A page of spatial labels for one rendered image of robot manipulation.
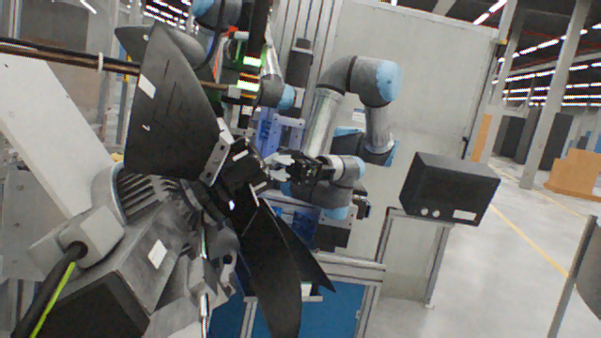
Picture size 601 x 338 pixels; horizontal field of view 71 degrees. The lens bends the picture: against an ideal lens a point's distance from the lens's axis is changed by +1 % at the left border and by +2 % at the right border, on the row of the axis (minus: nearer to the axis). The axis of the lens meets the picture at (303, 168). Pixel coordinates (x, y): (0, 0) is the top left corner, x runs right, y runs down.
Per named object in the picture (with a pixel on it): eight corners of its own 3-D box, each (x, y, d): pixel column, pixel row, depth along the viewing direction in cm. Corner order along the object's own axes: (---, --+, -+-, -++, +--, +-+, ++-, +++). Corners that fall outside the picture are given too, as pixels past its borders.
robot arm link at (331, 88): (320, 43, 130) (273, 192, 126) (354, 49, 126) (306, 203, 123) (330, 58, 141) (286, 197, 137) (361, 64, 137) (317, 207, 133)
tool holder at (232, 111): (226, 134, 86) (234, 86, 84) (209, 127, 91) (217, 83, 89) (261, 137, 92) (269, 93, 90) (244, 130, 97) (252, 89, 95)
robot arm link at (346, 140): (333, 153, 178) (340, 122, 176) (362, 161, 174) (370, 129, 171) (324, 155, 167) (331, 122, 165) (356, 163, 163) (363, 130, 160)
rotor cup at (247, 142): (185, 182, 75) (249, 147, 74) (185, 148, 87) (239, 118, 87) (226, 235, 82) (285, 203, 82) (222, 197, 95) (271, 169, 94)
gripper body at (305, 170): (307, 161, 104) (339, 161, 113) (286, 149, 110) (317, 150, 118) (300, 189, 106) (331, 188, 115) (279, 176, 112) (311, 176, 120)
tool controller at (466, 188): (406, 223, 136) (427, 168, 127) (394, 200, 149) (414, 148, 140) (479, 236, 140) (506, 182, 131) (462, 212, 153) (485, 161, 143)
